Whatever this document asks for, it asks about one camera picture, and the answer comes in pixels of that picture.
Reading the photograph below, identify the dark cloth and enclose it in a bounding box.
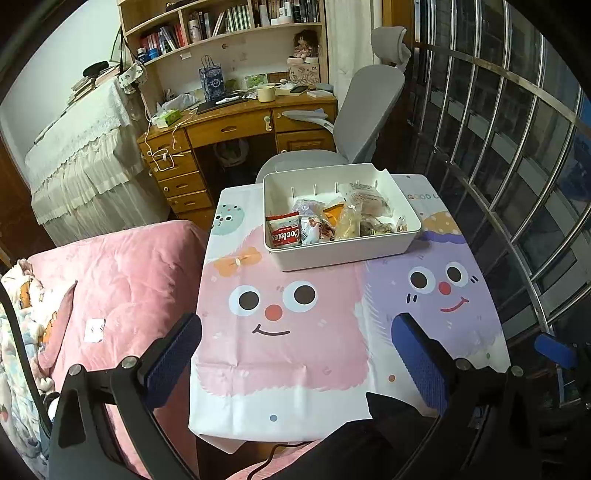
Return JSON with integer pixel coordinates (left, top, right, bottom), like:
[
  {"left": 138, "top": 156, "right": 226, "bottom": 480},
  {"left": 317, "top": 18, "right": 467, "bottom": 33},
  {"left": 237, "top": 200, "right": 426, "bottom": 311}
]
[{"left": 318, "top": 392, "right": 444, "bottom": 480}]

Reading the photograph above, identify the waste bin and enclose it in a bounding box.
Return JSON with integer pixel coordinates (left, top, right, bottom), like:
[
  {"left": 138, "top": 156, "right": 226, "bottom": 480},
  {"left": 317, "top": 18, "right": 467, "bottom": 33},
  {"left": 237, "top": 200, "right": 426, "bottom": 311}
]
[{"left": 215, "top": 141, "right": 250, "bottom": 167}]

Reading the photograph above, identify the clear pale chips packet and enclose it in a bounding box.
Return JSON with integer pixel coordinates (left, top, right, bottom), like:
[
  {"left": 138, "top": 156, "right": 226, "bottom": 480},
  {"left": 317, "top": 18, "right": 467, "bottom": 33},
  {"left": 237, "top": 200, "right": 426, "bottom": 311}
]
[{"left": 335, "top": 205, "right": 363, "bottom": 241}]

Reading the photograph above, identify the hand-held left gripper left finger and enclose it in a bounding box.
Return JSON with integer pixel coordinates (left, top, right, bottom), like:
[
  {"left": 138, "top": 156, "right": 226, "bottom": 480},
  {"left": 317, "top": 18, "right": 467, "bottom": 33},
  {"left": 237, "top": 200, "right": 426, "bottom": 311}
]
[{"left": 48, "top": 313, "right": 202, "bottom": 480}]

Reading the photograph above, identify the red chocolate cookie packet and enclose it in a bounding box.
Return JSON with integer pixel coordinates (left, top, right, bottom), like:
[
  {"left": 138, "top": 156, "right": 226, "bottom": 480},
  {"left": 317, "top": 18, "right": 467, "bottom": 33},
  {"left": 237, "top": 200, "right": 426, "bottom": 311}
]
[{"left": 266, "top": 213, "right": 303, "bottom": 247}]

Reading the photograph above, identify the metal window grille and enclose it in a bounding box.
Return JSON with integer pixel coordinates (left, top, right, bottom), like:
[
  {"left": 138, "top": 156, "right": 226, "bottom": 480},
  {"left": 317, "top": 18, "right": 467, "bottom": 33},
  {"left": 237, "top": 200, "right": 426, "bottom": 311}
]
[{"left": 406, "top": 0, "right": 591, "bottom": 370}]

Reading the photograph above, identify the grey office chair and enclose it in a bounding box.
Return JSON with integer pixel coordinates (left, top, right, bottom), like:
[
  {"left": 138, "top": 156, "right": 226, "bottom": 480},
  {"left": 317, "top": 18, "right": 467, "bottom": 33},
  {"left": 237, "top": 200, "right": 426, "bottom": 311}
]
[{"left": 255, "top": 27, "right": 413, "bottom": 185}]

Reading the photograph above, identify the wooden door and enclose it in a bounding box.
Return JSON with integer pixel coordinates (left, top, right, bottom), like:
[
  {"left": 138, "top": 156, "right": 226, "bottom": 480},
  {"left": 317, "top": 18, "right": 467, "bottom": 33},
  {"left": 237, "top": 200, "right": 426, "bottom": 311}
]
[{"left": 0, "top": 134, "right": 51, "bottom": 268}]

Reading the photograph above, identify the brown haired doll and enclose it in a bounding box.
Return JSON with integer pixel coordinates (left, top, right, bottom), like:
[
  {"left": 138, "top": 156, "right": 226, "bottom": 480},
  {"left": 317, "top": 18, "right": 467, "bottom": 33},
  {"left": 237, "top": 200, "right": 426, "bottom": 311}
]
[{"left": 288, "top": 28, "right": 321, "bottom": 63}]

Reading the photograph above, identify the white charger cable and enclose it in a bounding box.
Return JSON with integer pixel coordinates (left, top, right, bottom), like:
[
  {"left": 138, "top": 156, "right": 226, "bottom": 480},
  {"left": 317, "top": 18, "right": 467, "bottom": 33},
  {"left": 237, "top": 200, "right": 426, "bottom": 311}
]
[{"left": 139, "top": 115, "right": 195, "bottom": 176}]

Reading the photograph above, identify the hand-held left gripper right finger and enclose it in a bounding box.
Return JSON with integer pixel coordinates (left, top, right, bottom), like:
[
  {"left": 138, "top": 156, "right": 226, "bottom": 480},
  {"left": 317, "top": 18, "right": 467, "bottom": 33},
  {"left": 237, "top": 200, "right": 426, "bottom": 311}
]
[{"left": 391, "top": 312, "right": 546, "bottom": 480}]

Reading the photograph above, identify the pink quilt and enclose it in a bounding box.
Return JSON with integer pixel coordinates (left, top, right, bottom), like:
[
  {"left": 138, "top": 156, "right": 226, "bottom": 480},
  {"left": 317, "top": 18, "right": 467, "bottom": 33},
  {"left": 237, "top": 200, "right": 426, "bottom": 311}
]
[{"left": 25, "top": 220, "right": 208, "bottom": 480}]

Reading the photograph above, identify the stack of books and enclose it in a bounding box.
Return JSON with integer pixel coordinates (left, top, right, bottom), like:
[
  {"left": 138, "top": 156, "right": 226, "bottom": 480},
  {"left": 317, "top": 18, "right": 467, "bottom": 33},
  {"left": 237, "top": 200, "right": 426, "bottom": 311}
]
[{"left": 69, "top": 65, "right": 122, "bottom": 104}]

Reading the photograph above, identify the blue gift bag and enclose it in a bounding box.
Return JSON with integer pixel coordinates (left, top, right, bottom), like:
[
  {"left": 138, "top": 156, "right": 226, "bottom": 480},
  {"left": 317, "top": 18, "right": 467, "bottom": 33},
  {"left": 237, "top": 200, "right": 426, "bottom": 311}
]
[{"left": 198, "top": 55, "right": 225, "bottom": 102}]

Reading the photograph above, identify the clear nut bar packet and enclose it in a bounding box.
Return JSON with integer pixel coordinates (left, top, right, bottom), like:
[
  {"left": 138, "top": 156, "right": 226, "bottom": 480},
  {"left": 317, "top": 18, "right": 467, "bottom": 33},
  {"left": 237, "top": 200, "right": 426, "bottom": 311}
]
[{"left": 360, "top": 219, "right": 398, "bottom": 236}]

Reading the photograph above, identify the white printed box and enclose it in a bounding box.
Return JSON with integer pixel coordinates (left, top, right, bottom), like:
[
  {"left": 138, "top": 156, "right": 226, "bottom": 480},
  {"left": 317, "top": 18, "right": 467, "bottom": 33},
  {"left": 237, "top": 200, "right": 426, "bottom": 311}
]
[{"left": 288, "top": 62, "right": 320, "bottom": 86}]

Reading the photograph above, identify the cartoon printed tablecloth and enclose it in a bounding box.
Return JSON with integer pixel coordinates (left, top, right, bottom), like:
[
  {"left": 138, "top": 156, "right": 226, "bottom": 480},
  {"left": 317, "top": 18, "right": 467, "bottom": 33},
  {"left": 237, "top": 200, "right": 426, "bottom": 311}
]
[{"left": 187, "top": 173, "right": 511, "bottom": 455}]

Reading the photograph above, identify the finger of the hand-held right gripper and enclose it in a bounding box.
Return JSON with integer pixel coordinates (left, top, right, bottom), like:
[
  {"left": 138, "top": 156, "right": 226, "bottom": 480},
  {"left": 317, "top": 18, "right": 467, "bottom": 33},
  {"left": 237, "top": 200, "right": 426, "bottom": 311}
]
[{"left": 536, "top": 333, "right": 578, "bottom": 370}]

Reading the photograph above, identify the white plastic storage box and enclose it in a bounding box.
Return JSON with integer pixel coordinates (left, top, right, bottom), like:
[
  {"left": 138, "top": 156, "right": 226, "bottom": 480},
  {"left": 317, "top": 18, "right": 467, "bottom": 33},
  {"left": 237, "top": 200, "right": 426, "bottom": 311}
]
[{"left": 262, "top": 162, "right": 422, "bottom": 272}]

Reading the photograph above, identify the pink cushion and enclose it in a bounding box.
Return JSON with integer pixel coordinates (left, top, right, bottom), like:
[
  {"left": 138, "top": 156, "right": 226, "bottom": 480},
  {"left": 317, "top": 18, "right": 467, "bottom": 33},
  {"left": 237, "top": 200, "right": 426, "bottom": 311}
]
[{"left": 37, "top": 281, "right": 79, "bottom": 370}]

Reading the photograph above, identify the white printed blanket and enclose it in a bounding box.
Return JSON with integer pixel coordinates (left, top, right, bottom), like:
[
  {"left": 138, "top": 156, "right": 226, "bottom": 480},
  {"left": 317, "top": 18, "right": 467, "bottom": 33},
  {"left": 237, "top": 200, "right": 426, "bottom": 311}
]
[{"left": 0, "top": 258, "right": 56, "bottom": 480}]

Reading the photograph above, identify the wooden desk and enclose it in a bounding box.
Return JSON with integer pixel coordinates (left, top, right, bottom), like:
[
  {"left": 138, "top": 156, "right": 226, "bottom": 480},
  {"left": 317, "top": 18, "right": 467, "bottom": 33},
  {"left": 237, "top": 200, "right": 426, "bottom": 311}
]
[{"left": 137, "top": 88, "right": 340, "bottom": 227}]

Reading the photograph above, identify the blueberry print snack packet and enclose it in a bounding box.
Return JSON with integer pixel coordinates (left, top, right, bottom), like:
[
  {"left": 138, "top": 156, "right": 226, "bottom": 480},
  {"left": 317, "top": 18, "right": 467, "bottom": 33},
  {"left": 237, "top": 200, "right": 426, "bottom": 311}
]
[{"left": 293, "top": 198, "right": 324, "bottom": 217}]

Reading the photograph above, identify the person's pink trouser leg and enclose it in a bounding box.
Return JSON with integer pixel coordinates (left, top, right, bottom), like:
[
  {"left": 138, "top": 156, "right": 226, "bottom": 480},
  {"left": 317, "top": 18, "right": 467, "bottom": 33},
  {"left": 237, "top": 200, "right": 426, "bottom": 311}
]
[{"left": 231, "top": 443, "right": 324, "bottom": 480}]

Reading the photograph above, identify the floral cloth bag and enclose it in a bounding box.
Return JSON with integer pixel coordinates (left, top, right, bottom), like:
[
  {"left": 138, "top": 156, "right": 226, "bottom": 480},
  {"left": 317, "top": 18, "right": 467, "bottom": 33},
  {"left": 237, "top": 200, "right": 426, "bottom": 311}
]
[{"left": 117, "top": 62, "right": 148, "bottom": 95}]

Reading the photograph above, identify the wooden bookshelf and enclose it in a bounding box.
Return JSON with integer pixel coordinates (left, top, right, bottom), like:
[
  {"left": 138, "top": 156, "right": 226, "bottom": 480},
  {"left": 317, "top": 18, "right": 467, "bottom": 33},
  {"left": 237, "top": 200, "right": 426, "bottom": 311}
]
[{"left": 117, "top": 0, "right": 328, "bottom": 107}]

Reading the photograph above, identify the white plastic bag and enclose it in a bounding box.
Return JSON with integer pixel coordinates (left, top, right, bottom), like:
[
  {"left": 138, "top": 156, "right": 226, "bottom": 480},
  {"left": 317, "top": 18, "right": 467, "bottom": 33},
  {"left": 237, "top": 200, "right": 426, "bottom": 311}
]
[{"left": 157, "top": 92, "right": 201, "bottom": 116}]

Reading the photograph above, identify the black cable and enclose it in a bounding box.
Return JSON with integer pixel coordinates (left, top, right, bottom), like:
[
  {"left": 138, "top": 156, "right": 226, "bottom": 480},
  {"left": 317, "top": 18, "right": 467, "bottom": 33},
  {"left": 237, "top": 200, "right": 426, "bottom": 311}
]
[
  {"left": 0, "top": 279, "right": 51, "bottom": 430},
  {"left": 238, "top": 442, "right": 310, "bottom": 480}
]

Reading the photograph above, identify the black laptop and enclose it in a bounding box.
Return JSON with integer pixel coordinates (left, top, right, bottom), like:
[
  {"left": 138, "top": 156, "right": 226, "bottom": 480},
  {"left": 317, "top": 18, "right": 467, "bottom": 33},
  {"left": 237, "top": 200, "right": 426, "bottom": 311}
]
[{"left": 196, "top": 99, "right": 241, "bottom": 115}]

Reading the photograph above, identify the row of books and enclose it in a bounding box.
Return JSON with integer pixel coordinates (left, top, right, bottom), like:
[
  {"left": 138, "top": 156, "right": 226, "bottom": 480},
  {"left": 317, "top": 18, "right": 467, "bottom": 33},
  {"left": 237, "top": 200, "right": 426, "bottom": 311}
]
[{"left": 139, "top": 0, "right": 321, "bottom": 54}]

